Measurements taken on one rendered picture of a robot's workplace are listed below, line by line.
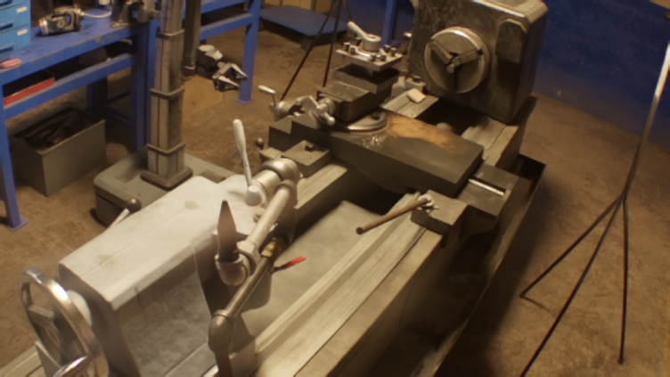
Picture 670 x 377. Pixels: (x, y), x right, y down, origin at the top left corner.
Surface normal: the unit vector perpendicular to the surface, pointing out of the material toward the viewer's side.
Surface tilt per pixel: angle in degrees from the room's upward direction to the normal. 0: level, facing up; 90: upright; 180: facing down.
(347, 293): 0
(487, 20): 90
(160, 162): 90
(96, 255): 0
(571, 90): 90
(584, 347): 0
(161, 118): 90
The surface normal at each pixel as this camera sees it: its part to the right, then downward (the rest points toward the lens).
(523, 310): 0.11, -0.86
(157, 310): 0.85, 0.13
